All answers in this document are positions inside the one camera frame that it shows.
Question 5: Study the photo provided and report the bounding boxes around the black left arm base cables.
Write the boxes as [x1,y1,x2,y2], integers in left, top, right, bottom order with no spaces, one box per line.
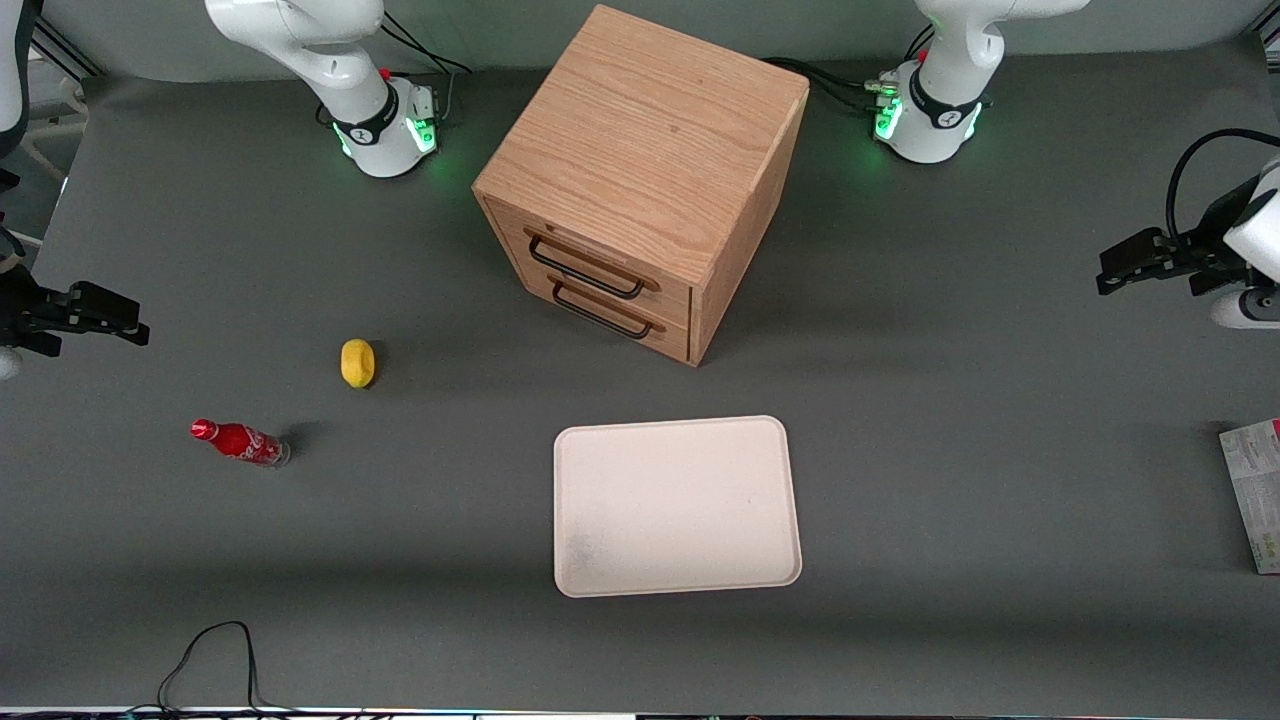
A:
[760,25,936,117]

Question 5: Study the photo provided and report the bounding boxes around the black wire drawer handle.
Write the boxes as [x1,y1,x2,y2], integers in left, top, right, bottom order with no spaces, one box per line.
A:
[527,231,647,301]
[551,280,655,341]

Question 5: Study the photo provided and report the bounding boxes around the wooden drawer front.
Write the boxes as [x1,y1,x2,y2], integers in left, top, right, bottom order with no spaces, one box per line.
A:
[484,197,695,332]
[512,262,693,364]

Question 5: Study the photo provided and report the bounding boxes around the red cola bottle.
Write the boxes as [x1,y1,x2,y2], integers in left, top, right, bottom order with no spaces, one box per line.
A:
[190,418,292,469]

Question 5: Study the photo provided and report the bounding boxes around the black right arm base cables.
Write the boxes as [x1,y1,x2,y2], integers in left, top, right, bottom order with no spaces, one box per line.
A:
[378,10,473,126]

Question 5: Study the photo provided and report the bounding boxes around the yellow lemon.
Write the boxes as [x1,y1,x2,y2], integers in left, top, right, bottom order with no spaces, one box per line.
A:
[340,338,377,389]

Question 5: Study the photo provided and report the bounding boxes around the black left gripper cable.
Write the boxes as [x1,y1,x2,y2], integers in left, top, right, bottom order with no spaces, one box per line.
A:
[1164,128,1280,241]

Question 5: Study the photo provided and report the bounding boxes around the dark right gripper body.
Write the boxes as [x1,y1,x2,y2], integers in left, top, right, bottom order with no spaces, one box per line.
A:
[0,262,69,357]

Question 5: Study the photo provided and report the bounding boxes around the black arm base cables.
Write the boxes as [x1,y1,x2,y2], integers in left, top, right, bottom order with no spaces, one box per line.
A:
[760,25,936,117]
[378,10,473,126]

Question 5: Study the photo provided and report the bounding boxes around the thin black looped cable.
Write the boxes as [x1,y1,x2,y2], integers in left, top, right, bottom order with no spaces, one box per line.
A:
[155,620,301,717]

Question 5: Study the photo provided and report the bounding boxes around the red cookie box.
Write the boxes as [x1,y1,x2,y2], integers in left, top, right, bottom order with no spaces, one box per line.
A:
[1219,418,1280,576]

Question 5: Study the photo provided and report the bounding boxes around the white stand leg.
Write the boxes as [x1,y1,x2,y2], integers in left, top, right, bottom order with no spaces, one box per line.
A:
[20,75,93,183]

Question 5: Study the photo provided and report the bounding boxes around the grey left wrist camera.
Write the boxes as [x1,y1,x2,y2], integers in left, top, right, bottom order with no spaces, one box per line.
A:
[1208,285,1280,332]

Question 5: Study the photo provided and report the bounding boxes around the wooden drawer cabinet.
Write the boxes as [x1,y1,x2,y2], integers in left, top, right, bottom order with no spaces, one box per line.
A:
[472,4,811,368]

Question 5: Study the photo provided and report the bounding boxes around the cream plastic tray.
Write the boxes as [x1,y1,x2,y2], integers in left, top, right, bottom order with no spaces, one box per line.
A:
[553,415,804,599]

